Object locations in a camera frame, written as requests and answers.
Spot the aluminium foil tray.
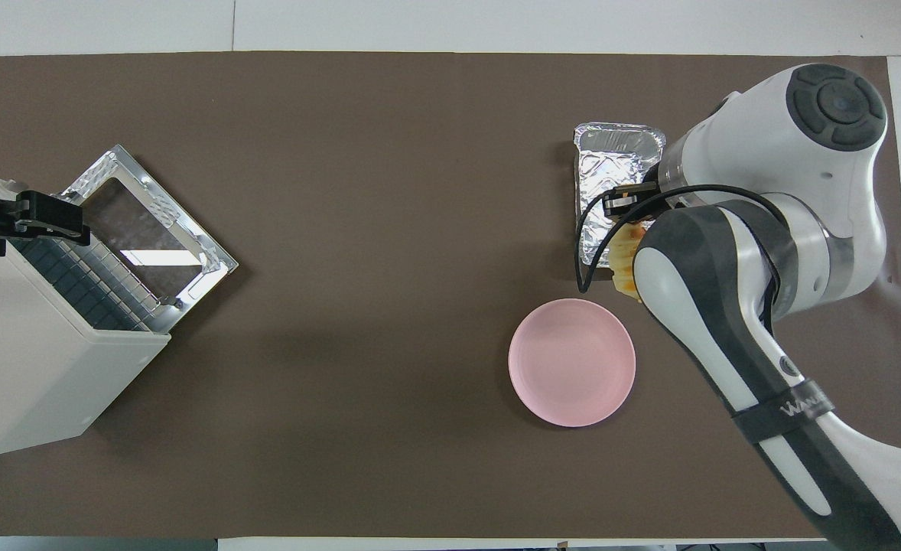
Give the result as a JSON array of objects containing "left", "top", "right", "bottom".
[{"left": 573, "top": 122, "right": 667, "bottom": 269}]

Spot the glass oven door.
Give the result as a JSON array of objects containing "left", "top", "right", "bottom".
[{"left": 60, "top": 144, "right": 239, "bottom": 334}]

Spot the pink round plate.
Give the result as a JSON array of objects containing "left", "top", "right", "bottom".
[{"left": 508, "top": 298, "right": 636, "bottom": 428}]

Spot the metal oven rack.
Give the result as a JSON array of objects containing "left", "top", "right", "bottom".
[{"left": 8, "top": 230, "right": 162, "bottom": 331}]

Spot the brown table mat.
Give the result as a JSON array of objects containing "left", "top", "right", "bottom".
[{"left": 0, "top": 52, "right": 901, "bottom": 540}]

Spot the golden ridged bread loaf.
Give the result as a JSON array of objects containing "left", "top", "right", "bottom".
[{"left": 607, "top": 218, "right": 655, "bottom": 302}]

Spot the cream toaster oven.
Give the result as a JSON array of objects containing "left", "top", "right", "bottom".
[{"left": 0, "top": 144, "right": 239, "bottom": 458}]

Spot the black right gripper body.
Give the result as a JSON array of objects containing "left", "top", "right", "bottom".
[{"left": 602, "top": 182, "right": 661, "bottom": 223}]

